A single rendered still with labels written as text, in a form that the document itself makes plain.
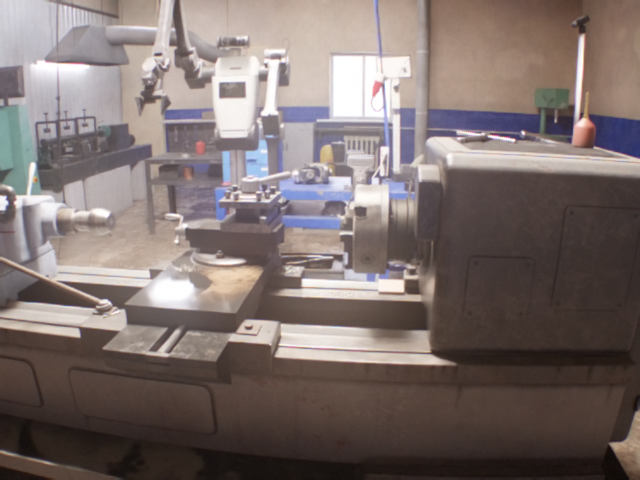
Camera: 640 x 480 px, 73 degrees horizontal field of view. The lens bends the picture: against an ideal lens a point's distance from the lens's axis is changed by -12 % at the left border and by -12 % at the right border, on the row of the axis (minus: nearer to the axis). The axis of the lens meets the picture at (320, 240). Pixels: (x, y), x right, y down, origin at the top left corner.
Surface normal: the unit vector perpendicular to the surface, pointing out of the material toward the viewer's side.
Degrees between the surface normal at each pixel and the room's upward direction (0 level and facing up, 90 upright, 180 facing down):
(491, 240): 90
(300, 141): 90
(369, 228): 75
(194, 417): 90
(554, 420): 90
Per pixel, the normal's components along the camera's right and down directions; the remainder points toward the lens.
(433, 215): -0.11, 0.29
